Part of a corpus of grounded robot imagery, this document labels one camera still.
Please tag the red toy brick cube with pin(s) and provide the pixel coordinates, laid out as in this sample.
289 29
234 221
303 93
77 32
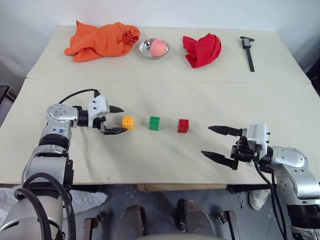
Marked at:
183 126

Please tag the pink peach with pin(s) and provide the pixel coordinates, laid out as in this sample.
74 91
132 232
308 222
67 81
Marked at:
158 47

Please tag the black vernier caliper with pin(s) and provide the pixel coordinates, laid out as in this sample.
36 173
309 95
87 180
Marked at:
250 57

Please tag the crumpled orange cloth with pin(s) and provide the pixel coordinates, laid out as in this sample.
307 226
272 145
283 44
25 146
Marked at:
100 41

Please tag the yellow toy brick cube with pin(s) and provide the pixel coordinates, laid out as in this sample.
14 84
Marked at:
128 123

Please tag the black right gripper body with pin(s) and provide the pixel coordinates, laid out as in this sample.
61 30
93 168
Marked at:
243 150

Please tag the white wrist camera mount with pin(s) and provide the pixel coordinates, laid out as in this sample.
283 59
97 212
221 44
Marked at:
260 136
98 106

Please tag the cream table cover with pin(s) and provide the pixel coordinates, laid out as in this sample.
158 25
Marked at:
160 155
160 70

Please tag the white crumpled plastic sheet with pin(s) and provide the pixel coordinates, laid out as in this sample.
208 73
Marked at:
86 200

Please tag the white shoe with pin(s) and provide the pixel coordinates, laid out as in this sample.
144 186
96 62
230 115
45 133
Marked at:
258 198

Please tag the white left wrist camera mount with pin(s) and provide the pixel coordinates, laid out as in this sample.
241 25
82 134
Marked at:
98 106

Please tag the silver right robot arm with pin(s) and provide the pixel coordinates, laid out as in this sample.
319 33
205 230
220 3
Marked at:
292 157

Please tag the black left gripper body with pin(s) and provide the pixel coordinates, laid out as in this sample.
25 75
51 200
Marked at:
100 123

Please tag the crumpled red cloth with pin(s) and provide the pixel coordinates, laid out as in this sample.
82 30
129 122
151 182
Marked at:
202 51

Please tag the green toy brick cube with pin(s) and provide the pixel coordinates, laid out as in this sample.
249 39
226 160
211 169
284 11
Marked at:
154 123

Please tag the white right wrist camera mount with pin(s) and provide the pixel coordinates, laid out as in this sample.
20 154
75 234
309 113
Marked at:
260 136

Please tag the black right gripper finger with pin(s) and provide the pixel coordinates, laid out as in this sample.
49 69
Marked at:
220 158
223 130

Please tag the rusty metal table leg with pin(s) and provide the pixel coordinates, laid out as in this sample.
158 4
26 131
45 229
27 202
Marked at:
93 225
228 223

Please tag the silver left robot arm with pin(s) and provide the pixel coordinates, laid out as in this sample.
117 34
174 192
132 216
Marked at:
57 113

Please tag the shiny silver metal bowl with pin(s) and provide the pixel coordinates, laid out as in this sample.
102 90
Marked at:
143 48

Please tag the wooden beam under table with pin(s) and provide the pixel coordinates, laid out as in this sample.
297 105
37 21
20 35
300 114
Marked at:
185 188

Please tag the dark rounded shape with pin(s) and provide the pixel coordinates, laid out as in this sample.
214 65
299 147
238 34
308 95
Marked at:
132 220
195 218

